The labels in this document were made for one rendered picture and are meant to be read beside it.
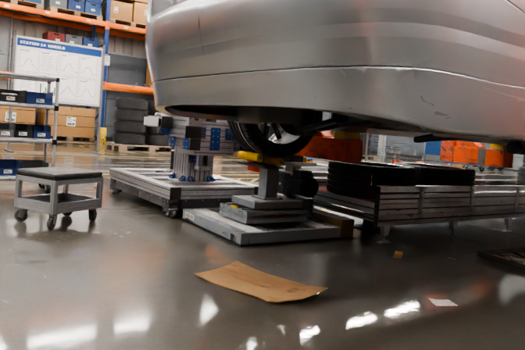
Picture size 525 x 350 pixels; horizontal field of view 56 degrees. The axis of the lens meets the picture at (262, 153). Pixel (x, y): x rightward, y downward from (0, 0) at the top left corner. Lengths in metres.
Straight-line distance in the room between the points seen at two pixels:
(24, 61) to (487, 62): 8.16
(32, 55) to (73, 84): 0.78
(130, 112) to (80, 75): 1.62
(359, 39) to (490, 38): 0.38
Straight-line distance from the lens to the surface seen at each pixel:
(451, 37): 1.43
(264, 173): 3.44
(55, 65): 9.20
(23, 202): 3.47
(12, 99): 4.62
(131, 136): 10.51
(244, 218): 3.25
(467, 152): 5.20
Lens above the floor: 0.72
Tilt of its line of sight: 3 degrees down
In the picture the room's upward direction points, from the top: 4 degrees clockwise
